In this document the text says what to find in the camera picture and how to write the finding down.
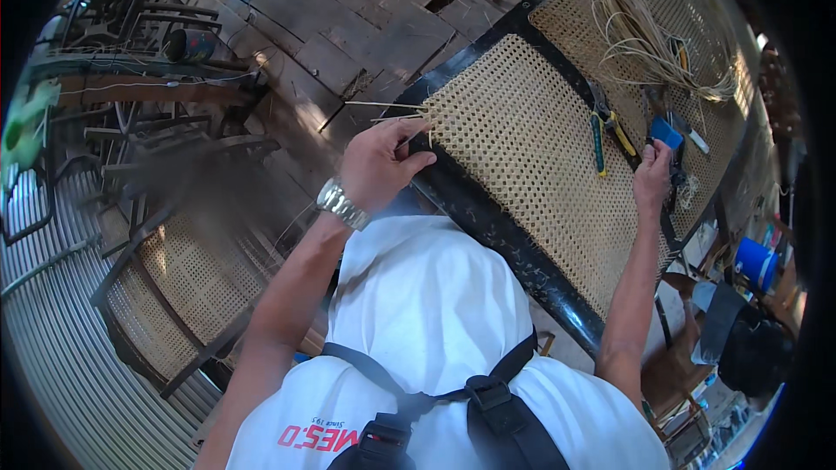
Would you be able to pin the dark chair with cane seat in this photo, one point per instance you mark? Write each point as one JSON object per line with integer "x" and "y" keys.
{"x": 189, "y": 280}

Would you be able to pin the silver wristwatch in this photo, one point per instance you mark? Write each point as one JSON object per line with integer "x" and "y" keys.
{"x": 341, "y": 203}

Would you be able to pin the bundle of loose rattan strips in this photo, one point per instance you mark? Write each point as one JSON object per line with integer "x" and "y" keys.
{"x": 643, "y": 39}

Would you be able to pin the stack of dark chair frames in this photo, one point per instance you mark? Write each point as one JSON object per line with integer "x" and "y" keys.
{"x": 124, "y": 13}

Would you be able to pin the person's right fingers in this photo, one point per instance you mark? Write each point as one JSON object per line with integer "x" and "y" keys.
{"x": 658, "y": 151}

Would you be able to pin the person's left hand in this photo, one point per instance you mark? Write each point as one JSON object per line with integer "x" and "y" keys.
{"x": 372, "y": 166}

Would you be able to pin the person's right hand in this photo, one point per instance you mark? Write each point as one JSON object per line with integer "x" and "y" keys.
{"x": 651, "y": 183}

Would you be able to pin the dark tin can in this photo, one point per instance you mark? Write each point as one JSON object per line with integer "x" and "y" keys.
{"x": 191, "y": 45}

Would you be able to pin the corrugated metal sheet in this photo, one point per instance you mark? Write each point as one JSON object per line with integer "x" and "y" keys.
{"x": 59, "y": 352}

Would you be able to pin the brown wooden beam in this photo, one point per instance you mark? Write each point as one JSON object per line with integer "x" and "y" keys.
{"x": 150, "y": 90}

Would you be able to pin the person's body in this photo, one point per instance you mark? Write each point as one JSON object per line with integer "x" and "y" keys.
{"x": 431, "y": 313}

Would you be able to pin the thin rattan strand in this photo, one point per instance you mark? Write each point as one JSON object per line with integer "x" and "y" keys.
{"x": 392, "y": 106}

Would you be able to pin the blue plastic bucket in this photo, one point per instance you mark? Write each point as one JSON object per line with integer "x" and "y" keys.
{"x": 756, "y": 264}

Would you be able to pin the black framed woven cane bench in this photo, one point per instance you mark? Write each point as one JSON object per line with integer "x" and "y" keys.
{"x": 522, "y": 143}

